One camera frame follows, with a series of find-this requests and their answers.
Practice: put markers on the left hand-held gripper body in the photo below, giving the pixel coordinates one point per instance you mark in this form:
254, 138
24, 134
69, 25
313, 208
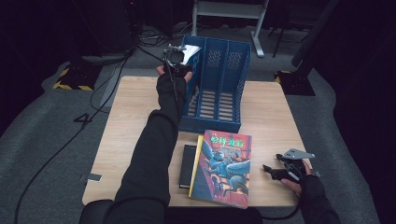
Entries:
174, 59

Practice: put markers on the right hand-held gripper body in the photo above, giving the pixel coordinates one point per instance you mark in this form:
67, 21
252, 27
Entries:
294, 165

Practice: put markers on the red illustrated cover book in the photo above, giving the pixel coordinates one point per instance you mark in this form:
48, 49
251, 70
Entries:
224, 168

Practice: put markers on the blue plastic file rack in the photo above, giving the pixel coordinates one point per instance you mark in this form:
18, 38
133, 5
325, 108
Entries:
211, 126

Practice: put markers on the yellow cover book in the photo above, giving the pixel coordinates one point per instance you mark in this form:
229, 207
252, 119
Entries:
199, 149

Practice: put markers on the black hardcover book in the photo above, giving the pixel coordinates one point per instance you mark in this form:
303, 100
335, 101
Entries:
187, 165

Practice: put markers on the person's right hand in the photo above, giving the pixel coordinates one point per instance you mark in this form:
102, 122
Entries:
311, 186

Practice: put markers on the person's left hand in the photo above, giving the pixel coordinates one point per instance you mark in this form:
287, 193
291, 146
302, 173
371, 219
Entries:
171, 91

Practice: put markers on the black yellow-striped stand base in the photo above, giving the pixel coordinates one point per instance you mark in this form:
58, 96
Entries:
77, 77
295, 84

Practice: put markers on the black tripod stand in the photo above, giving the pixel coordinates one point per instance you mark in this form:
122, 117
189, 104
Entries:
278, 43

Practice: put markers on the dark grey slanted pole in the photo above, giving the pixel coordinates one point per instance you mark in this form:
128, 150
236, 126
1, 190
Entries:
314, 31

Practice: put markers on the grey metal table bracket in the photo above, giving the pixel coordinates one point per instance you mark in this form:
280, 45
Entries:
317, 174
91, 178

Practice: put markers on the white metal frame stand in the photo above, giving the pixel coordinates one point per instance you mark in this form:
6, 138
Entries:
230, 9

